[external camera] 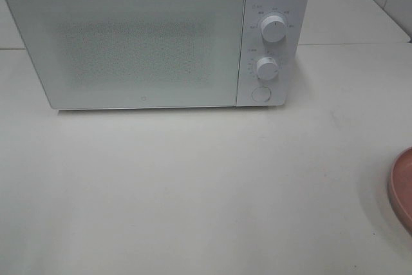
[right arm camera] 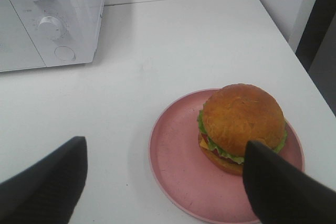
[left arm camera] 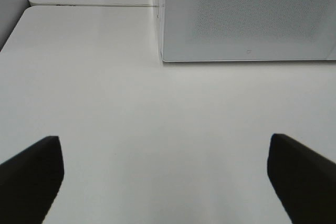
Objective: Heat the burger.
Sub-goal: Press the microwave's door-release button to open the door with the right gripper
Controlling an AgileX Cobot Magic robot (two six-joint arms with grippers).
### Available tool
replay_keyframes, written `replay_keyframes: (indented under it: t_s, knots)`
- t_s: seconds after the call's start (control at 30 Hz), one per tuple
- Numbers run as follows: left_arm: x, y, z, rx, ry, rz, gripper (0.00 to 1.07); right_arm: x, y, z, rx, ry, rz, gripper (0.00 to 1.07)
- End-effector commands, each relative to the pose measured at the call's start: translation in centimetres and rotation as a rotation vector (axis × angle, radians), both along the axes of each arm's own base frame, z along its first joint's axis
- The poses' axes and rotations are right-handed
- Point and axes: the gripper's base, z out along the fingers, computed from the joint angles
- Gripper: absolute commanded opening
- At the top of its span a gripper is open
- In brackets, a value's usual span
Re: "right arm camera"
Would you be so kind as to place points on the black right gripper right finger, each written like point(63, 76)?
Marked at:
point(280, 193)

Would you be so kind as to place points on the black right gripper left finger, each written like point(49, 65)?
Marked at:
point(48, 191)

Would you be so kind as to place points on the burger with lettuce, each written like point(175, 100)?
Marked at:
point(234, 115)

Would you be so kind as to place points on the pink round plate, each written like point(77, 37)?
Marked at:
point(186, 176)

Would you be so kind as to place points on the round door release button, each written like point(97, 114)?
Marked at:
point(65, 53)

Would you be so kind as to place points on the white microwave door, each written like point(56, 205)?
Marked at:
point(18, 52)

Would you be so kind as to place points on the lower white microwave knob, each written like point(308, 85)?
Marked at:
point(51, 27)

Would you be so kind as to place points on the white microwave oven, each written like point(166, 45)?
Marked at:
point(81, 19)

